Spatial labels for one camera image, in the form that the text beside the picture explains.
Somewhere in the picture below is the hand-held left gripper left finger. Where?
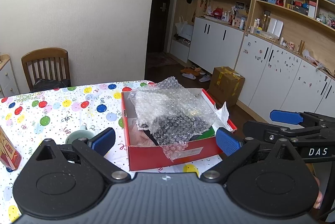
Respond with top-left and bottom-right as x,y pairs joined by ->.
34,127 -> 131,184

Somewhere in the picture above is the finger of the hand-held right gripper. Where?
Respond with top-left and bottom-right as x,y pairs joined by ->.
269,109 -> 335,128
243,121 -> 335,144

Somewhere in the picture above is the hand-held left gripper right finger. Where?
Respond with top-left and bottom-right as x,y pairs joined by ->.
200,128 -> 301,184

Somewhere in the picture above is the green sponge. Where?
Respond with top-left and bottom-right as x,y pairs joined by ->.
195,127 -> 216,141

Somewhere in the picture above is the pink bath loofah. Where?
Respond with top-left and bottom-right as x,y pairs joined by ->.
130,119 -> 157,146

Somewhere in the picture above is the red cardboard box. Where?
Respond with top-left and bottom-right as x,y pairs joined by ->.
121,89 -> 237,171

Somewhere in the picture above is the black face mask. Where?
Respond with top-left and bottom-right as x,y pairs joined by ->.
147,114 -> 210,147

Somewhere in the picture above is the clear bubble wrap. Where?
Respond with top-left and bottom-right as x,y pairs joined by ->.
128,77 -> 218,162

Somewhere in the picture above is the person's right hand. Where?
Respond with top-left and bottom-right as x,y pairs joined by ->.
312,176 -> 323,210

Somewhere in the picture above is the pale green ceramic cup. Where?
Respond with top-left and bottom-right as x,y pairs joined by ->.
65,125 -> 96,144

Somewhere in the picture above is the brown cardboard box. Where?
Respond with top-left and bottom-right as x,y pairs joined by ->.
209,66 -> 246,107

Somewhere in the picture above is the balloon print tablecloth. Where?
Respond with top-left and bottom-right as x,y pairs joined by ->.
0,80 -> 228,223

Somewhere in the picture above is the amber drink bottle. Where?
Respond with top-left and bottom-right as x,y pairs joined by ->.
0,126 -> 22,171

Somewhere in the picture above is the patterned floor rug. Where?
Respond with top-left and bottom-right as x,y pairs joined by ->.
146,53 -> 181,68

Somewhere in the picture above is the white wooden cabinet unit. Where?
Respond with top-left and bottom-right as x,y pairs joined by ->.
170,0 -> 335,122

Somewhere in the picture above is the brown wooden chair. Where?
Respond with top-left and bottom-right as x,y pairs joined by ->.
21,48 -> 71,92

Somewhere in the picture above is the wooden side cabinet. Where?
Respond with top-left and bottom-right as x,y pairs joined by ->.
0,54 -> 20,99

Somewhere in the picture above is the white paper bag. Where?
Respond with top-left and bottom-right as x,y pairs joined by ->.
175,16 -> 194,40

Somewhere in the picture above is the dark door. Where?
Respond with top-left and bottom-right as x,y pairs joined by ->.
145,0 -> 181,54

